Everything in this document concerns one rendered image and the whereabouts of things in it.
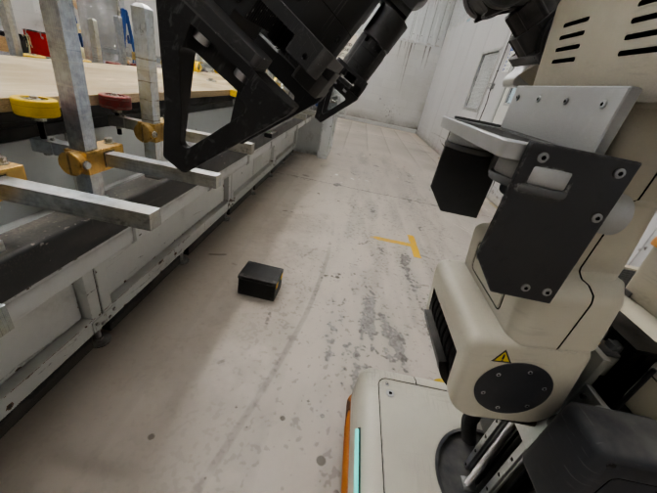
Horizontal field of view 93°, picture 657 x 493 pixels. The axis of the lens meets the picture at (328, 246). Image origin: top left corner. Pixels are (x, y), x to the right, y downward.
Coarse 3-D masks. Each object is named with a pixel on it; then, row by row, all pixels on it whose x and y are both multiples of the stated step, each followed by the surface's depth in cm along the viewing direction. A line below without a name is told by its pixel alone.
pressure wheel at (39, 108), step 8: (16, 96) 66; (24, 96) 68; (32, 96) 67; (40, 96) 70; (16, 104) 65; (24, 104) 65; (32, 104) 65; (40, 104) 66; (48, 104) 67; (56, 104) 69; (16, 112) 66; (24, 112) 66; (32, 112) 66; (40, 112) 67; (48, 112) 68; (56, 112) 69; (40, 120) 69; (40, 128) 70; (40, 136) 71
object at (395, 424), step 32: (384, 384) 95; (416, 384) 97; (352, 416) 95; (384, 416) 86; (416, 416) 87; (448, 416) 89; (352, 448) 85; (384, 448) 78; (416, 448) 79; (448, 448) 82; (352, 480) 77; (384, 480) 72; (416, 480) 73; (448, 480) 75
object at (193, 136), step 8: (112, 120) 92; (120, 120) 91; (128, 120) 91; (136, 120) 91; (120, 128) 94; (128, 128) 92; (192, 136) 92; (200, 136) 91; (240, 144) 91; (248, 144) 91; (240, 152) 92; (248, 152) 92
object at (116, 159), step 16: (32, 144) 71; (48, 144) 71; (64, 144) 71; (112, 160) 71; (128, 160) 71; (144, 160) 71; (160, 160) 73; (160, 176) 72; (176, 176) 71; (192, 176) 71; (208, 176) 71
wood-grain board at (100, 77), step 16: (0, 64) 106; (16, 64) 113; (32, 64) 121; (48, 64) 130; (96, 64) 168; (0, 80) 81; (16, 80) 85; (32, 80) 89; (48, 80) 94; (96, 80) 113; (112, 80) 121; (128, 80) 130; (160, 80) 153; (224, 80) 237; (0, 96) 66; (48, 96) 75; (96, 96) 88; (160, 96) 117; (192, 96) 139; (208, 96) 154
